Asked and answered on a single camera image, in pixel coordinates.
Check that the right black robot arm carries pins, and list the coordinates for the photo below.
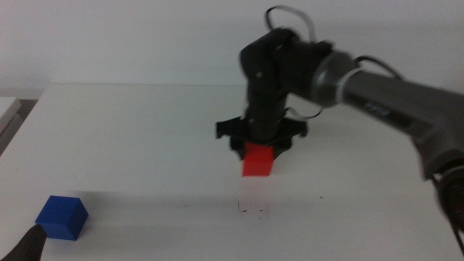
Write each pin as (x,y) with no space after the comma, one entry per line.
(398,98)

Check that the blue cube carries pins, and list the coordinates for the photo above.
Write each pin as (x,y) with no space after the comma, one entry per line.
(61,217)

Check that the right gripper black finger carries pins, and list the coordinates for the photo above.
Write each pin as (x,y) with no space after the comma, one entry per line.
(239,150)
(279,149)

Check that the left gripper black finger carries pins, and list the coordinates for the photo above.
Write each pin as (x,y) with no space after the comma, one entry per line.
(29,246)

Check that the red cube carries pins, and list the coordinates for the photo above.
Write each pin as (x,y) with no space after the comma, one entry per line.
(257,163)

